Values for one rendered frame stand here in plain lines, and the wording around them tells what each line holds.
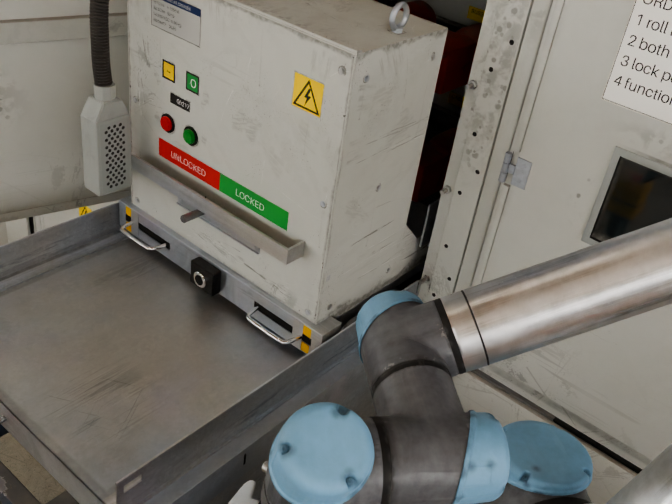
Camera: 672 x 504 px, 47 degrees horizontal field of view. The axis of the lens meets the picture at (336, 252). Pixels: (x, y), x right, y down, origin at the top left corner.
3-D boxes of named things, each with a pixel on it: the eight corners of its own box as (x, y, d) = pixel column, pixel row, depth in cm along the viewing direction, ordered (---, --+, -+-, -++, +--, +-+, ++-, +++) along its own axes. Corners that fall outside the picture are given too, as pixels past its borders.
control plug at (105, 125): (99, 198, 136) (95, 107, 126) (83, 187, 138) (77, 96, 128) (135, 185, 141) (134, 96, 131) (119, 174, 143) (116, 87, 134)
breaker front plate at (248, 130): (309, 333, 127) (349, 57, 101) (128, 211, 150) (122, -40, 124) (314, 330, 128) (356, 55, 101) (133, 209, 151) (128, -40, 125)
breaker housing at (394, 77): (316, 332, 127) (358, 51, 101) (130, 208, 151) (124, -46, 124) (475, 230, 162) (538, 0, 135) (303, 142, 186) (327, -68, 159)
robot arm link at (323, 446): (393, 493, 56) (277, 501, 54) (364, 528, 65) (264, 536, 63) (379, 392, 60) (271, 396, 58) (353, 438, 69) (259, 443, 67)
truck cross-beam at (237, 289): (318, 363, 128) (322, 335, 125) (119, 224, 154) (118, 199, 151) (337, 349, 131) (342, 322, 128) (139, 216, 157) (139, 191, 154)
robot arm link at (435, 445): (481, 361, 68) (361, 365, 66) (525, 465, 59) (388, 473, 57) (462, 420, 73) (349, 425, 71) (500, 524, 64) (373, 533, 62)
